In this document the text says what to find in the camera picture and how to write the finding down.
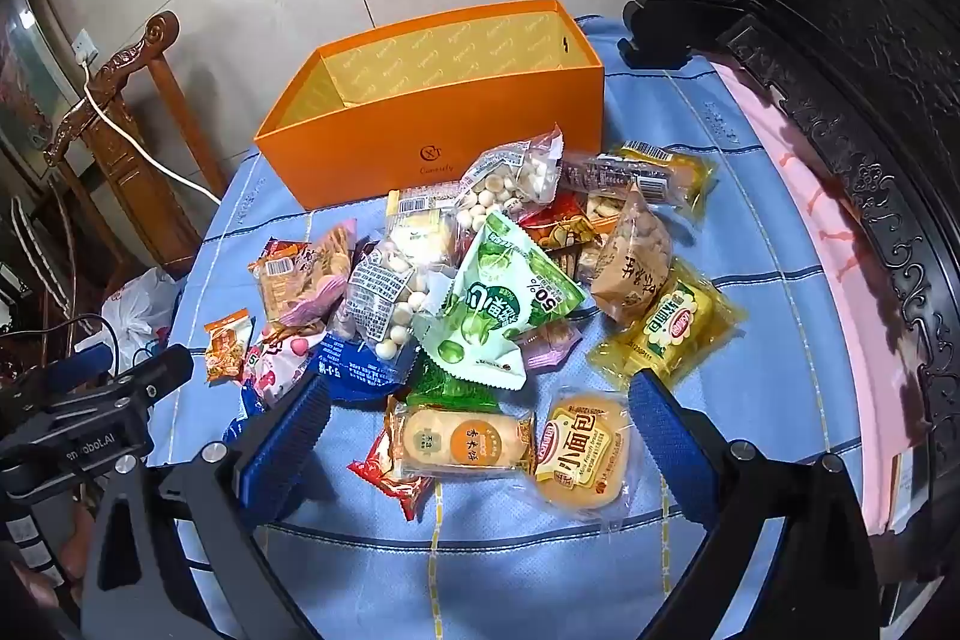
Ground printed clear bag white candies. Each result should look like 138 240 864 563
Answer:
341 235 452 363

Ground black cable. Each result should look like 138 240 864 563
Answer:
0 308 162 371

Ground round small bread packet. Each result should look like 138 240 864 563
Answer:
529 385 640 522

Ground pink cracker packet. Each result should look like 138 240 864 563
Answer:
247 218 362 331

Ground brown nut packet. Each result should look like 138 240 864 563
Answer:
589 182 676 324

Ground red orange peanut packet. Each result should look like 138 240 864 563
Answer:
517 194 610 253

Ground blue checked tablecloth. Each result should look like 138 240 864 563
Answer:
148 14 886 640

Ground white plastic bag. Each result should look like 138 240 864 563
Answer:
101 269 188 372

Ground yellow pastry packet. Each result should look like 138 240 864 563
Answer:
616 141 721 223

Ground clear bag of white candies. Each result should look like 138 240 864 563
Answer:
456 122 565 225

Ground lilac snack packet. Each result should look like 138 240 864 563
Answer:
521 317 586 372

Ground dark green snack packet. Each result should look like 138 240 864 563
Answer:
407 355 505 413

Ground white cable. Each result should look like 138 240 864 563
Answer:
81 51 222 202

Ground glass door wooden cabinet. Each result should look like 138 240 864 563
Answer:
0 0 83 176

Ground small orange snack packet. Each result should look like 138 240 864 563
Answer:
204 308 257 384

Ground pink cloth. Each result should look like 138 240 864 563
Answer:
709 51 938 536

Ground green and white triangular packet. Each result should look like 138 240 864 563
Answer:
412 209 590 391

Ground blue snack packet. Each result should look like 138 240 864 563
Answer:
307 332 421 402

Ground brown wooden chair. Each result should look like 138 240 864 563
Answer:
41 10 227 281

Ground dark chocolate cake packet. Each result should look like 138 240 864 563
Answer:
559 152 646 196

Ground yellow packet with flower label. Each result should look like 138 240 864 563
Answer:
589 261 751 387

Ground oblong cake packet orange label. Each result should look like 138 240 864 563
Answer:
386 400 538 483

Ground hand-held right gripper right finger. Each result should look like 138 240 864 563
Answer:
628 371 878 640

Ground pink and white cherry packet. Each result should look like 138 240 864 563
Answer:
238 325 331 417

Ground orange cardboard box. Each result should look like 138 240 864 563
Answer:
253 0 607 211

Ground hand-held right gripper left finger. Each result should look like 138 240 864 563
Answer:
79 374 335 640

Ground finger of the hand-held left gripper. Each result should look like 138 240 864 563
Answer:
112 344 196 410
71 346 115 380

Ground red noodle snack packet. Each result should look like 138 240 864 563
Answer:
346 396 437 522

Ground pale yellow snack bar packet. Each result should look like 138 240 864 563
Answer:
385 186 467 268

